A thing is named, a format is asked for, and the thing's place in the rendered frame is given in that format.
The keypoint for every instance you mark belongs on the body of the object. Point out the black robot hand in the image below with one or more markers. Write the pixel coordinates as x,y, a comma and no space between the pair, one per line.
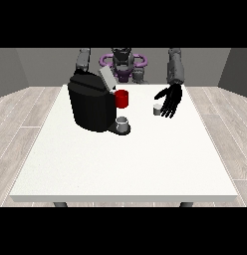
172,96

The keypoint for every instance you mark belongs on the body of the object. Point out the grey robot trunk purple rings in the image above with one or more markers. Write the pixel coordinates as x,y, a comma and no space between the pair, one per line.
123,65

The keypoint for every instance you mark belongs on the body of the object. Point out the red pod holder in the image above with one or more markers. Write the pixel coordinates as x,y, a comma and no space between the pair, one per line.
122,98

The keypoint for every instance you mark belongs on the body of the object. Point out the small grey coffee pod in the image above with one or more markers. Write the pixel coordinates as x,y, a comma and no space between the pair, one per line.
157,109

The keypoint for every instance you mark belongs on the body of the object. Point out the pale grey machine lid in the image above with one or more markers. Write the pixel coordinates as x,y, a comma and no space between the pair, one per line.
108,78

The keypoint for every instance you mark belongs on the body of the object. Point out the small grey cup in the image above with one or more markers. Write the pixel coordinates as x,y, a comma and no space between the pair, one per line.
122,124

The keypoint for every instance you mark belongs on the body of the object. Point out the black coffee machine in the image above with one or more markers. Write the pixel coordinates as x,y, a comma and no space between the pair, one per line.
90,103

